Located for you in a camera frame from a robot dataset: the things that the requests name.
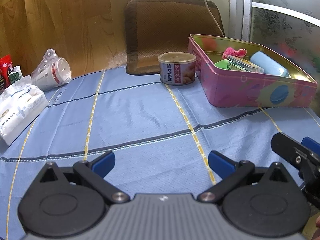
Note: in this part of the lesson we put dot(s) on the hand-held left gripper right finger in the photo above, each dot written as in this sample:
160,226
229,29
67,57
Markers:
220,161

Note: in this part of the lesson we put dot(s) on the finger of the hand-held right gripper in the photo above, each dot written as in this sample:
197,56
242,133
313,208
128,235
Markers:
287,147
311,143

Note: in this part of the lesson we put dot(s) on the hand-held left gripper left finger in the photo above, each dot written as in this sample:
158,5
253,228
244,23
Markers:
105,161

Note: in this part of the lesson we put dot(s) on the pink tin box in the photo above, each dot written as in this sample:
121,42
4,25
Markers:
237,92

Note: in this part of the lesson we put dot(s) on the light blue soft pack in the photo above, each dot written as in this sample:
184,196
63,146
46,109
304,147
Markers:
267,63

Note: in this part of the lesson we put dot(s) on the clear snack packet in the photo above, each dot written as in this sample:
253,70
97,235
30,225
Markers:
243,66

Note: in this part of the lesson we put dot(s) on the green packet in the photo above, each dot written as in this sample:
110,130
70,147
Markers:
222,64

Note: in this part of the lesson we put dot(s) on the pink knitted cloth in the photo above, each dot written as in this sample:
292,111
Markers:
235,52

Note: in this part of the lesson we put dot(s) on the blue checked cloth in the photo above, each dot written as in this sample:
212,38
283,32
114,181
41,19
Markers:
137,120

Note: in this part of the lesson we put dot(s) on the peanut can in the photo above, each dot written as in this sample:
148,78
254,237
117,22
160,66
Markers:
175,72

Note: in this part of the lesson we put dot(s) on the white tissue pack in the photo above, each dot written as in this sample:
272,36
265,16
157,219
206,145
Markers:
17,110

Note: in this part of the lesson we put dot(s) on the plastic bag with cup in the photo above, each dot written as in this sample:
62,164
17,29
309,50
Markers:
52,72

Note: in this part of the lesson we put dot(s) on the green white bottle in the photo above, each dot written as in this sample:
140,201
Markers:
15,76

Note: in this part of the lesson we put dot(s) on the frosted glass door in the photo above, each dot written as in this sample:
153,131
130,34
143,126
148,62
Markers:
275,17

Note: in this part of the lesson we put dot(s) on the red snack packet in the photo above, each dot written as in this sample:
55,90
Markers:
5,67

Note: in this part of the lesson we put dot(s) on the brown seat cushion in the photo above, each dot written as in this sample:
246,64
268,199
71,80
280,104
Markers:
162,25

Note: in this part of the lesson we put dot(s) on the wooden panel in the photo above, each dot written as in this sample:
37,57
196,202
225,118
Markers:
62,17

